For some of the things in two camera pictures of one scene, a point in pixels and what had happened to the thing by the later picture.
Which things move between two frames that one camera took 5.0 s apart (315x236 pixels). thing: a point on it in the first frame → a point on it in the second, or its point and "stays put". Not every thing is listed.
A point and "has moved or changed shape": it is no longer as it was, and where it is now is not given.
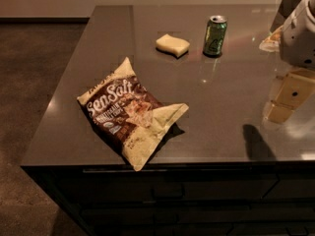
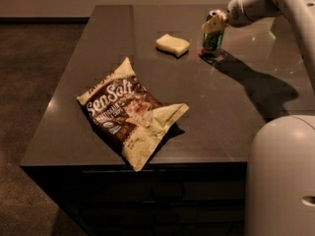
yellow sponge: (175, 46) stays put
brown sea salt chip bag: (126, 117) stays put
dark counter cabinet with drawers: (188, 200) stays put
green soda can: (215, 35) has moved or changed shape
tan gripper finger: (296, 85) → (216, 21)
